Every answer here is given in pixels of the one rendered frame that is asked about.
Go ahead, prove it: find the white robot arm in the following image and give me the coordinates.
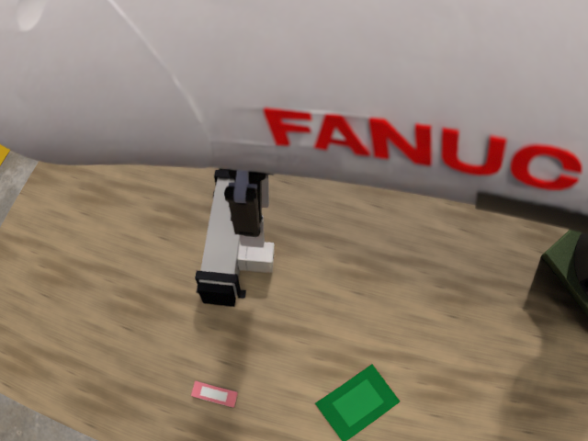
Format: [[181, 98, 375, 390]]
[[0, 0, 588, 296]]

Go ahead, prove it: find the white charger with yellow prongs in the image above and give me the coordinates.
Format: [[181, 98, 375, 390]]
[[237, 242, 274, 273]]

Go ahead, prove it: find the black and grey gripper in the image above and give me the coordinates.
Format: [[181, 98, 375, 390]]
[[224, 169, 274, 248]]

